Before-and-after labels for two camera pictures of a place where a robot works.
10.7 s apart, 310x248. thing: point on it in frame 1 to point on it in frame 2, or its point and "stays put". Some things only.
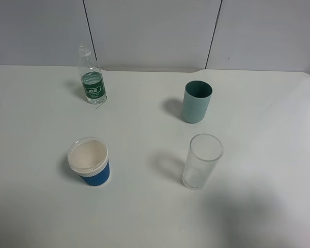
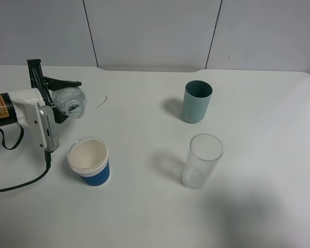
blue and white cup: [88, 157] stays put
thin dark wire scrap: [102, 103] stays put
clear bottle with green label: [91, 77] to [70, 101]
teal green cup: [196, 101] stays put
